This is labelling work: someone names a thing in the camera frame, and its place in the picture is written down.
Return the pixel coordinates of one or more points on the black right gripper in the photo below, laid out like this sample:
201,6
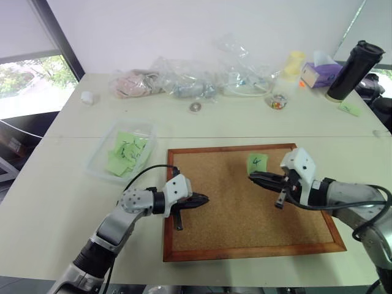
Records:
291,183

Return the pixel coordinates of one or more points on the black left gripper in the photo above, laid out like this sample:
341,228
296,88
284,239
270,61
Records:
179,219

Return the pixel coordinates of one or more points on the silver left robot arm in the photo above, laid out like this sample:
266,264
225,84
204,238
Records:
134,202

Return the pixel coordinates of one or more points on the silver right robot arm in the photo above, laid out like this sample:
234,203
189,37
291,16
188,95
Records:
358,199

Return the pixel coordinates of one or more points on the green note marked 4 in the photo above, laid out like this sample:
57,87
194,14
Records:
258,162

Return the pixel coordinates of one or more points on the round clear tray with pushpins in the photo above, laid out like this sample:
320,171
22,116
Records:
277,102

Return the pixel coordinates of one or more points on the green sticky note with scribbles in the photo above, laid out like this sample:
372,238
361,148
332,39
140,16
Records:
134,150

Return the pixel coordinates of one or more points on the clear plastic box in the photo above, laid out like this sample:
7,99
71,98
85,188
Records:
101,159

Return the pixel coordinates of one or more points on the green note with writing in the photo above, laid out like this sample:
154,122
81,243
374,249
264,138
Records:
349,109

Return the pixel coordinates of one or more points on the purple tissue box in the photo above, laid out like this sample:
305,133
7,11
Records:
321,75

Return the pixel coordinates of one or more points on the wood-framed cork board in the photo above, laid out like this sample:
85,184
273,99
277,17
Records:
232,214

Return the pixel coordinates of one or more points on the small round tape roll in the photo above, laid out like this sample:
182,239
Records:
194,107

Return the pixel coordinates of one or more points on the white translucent container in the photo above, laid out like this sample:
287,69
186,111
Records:
286,84

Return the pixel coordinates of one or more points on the plastic bag with grey items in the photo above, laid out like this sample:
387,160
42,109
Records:
186,84

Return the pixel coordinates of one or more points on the pale yellow cup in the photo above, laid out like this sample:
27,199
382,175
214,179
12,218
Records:
294,62

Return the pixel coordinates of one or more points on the plastic bag with pink items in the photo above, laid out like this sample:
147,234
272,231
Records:
134,83

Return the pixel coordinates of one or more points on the black thermos bottle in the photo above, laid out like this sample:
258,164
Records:
352,72

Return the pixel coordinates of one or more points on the black bag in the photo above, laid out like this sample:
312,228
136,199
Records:
375,92

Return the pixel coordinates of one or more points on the small white cap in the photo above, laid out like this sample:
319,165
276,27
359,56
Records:
87,97

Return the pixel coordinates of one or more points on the dark side furniture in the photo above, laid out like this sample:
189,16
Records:
18,141

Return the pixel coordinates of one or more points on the white window blind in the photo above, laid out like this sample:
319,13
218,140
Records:
21,27

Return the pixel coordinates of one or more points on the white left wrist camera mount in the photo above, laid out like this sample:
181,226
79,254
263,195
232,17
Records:
177,190

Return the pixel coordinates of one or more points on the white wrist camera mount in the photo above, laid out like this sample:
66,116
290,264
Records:
177,190
301,165

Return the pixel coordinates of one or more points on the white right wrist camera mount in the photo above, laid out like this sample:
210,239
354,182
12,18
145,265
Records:
301,165

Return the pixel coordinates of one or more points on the dark window frame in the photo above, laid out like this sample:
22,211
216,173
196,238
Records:
64,46

